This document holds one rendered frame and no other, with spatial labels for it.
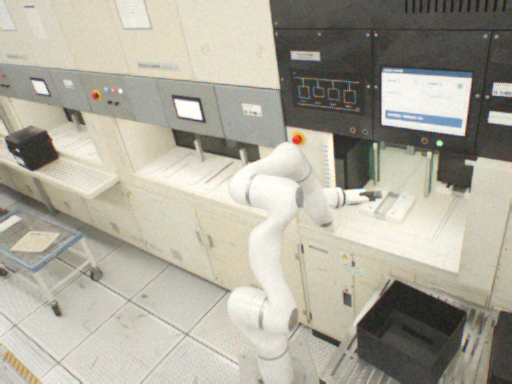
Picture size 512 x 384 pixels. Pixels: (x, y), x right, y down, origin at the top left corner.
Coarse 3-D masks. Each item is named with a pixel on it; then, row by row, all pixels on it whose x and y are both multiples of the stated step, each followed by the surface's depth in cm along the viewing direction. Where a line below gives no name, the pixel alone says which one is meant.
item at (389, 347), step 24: (408, 288) 157; (384, 312) 162; (408, 312) 164; (432, 312) 154; (456, 312) 146; (360, 336) 147; (384, 336) 159; (408, 336) 157; (432, 336) 155; (456, 336) 141; (384, 360) 143; (408, 360) 134; (432, 360) 147
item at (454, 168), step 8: (440, 152) 199; (448, 152) 196; (440, 160) 201; (448, 160) 198; (456, 160) 196; (464, 160) 194; (472, 160) 191; (440, 168) 203; (448, 168) 200; (456, 168) 198; (464, 168) 196; (472, 168) 193; (440, 176) 205; (448, 176) 203; (456, 176) 200; (464, 176) 198; (472, 176) 195; (448, 184) 208; (456, 184) 202; (464, 184) 200
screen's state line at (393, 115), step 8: (392, 112) 146; (400, 112) 144; (408, 112) 142; (408, 120) 144; (416, 120) 142; (424, 120) 140; (432, 120) 139; (440, 120) 137; (448, 120) 136; (456, 120) 134
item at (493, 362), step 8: (504, 312) 148; (504, 320) 146; (496, 328) 148; (504, 328) 143; (496, 336) 142; (504, 336) 141; (496, 344) 139; (504, 344) 138; (496, 352) 136; (504, 352) 136; (496, 360) 134; (504, 360) 134; (488, 368) 142; (496, 368) 132; (504, 368) 131; (488, 376) 140; (496, 376) 130; (504, 376) 129
